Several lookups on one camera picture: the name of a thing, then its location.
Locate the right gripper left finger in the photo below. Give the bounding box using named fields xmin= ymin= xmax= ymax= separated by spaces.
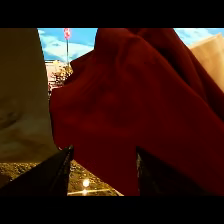
xmin=0 ymin=144 xmax=75 ymax=197

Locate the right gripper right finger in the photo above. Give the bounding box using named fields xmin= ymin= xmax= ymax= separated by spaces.
xmin=135 ymin=146 xmax=214 ymax=197

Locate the red garment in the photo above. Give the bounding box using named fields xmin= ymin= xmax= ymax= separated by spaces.
xmin=48 ymin=27 xmax=224 ymax=197

